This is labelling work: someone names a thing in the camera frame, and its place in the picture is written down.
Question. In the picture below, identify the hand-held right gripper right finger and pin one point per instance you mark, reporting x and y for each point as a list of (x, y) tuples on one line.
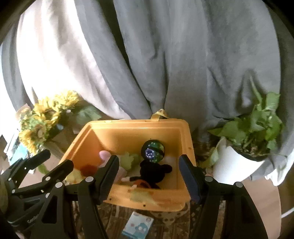
[(190, 179)]

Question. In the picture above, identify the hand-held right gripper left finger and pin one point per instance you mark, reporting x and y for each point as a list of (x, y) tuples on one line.
[(110, 172)]

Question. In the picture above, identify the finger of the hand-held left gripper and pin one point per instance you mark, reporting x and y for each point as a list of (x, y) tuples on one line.
[(62, 169), (34, 160)]

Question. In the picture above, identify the lavender knitted plush toy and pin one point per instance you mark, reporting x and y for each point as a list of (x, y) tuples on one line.
[(104, 155)]

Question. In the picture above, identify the red and green plush toy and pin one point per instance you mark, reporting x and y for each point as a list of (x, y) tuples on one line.
[(88, 170)]

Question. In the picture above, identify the light green plush toy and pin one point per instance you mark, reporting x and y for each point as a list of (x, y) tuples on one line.
[(129, 160)]

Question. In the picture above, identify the black mouse plush toy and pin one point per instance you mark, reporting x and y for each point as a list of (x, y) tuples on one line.
[(149, 172)]

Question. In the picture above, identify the orange plastic crate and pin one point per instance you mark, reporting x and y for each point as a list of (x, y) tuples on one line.
[(137, 135)]

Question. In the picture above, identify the dark green plush ball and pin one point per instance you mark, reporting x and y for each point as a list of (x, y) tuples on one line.
[(151, 149)]

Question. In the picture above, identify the blue cloth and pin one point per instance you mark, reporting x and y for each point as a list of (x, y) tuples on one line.
[(20, 149)]

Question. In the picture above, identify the grey ribbed vase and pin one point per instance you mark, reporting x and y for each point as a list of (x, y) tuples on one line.
[(56, 149)]

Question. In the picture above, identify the white plant pot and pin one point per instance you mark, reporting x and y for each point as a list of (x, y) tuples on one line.
[(232, 165)]

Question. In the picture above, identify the sunflower bouquet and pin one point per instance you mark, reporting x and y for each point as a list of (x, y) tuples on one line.
[(43, 112)]

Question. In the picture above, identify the patterned rug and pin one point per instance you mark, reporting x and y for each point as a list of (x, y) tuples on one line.
[(170, 225)]

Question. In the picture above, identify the blue white tissue packet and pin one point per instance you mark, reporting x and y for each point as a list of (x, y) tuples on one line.
[(137, 224)]

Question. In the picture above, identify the green leafy plant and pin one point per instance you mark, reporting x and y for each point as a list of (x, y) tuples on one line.
[(252, 128)]

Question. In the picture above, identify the white sheer curtain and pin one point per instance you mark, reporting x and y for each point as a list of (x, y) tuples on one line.
[(275, 177)]

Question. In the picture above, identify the narrow grey curtain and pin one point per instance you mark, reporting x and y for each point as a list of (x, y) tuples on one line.
[(11, 75)]

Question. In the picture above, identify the beige curtain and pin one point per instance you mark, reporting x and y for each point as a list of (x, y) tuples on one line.
[(57, 57)]

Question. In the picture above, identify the wide grey curtain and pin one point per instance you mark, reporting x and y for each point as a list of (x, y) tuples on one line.
[(172, 57)]

